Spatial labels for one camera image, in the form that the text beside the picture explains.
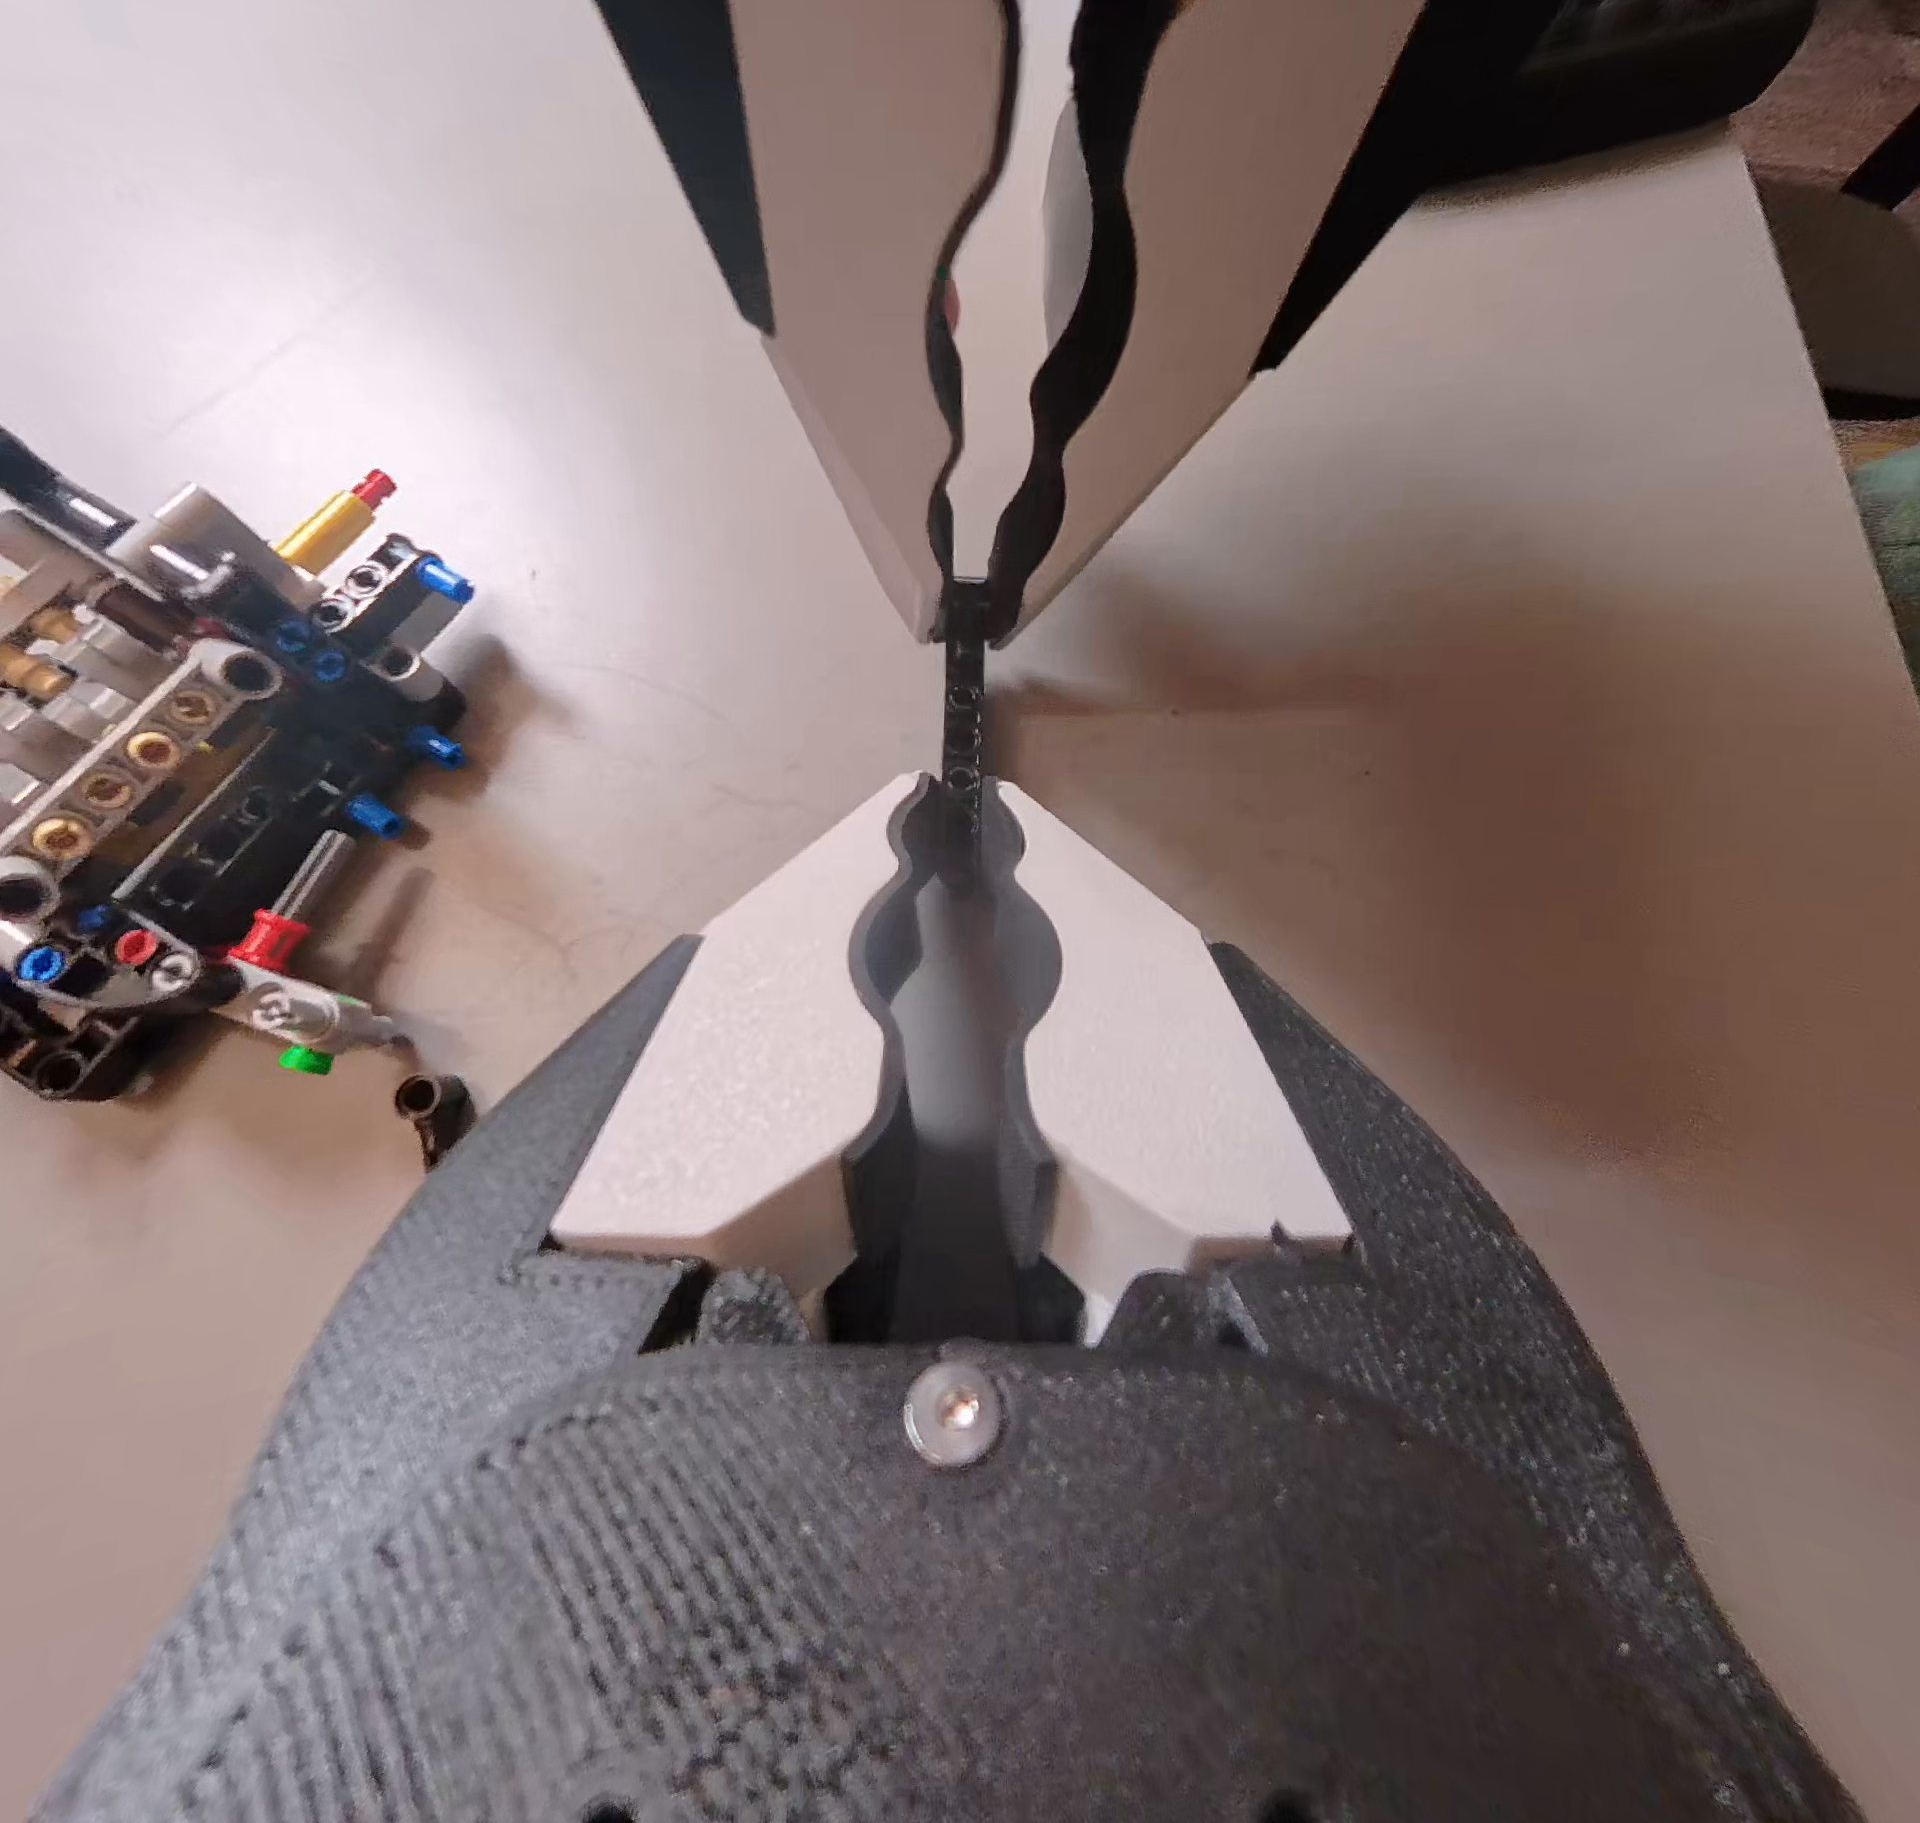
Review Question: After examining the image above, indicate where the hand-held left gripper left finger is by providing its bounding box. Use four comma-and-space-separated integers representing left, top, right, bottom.
547, 770, 924, 1270

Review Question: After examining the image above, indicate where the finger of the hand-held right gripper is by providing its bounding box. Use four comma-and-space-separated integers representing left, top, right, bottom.
716, 0, 1025, 648
985, 0, 1464, 650

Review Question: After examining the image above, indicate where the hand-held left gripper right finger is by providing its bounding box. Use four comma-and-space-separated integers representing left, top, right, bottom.
982, 774, 1355, 1282

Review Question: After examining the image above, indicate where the black lego beam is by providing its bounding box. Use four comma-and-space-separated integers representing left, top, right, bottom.
931, 582, 1004, 888

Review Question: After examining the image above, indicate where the small black lego connector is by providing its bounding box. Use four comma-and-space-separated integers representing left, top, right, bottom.
391, 1074, 475, 1166

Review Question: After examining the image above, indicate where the multicoloured lego assembly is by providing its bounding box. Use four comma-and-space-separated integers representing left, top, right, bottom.
0, 428, 473, 1106

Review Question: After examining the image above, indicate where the person's green sweatshirt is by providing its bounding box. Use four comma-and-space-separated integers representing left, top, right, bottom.
1842, 420, 1920, 686

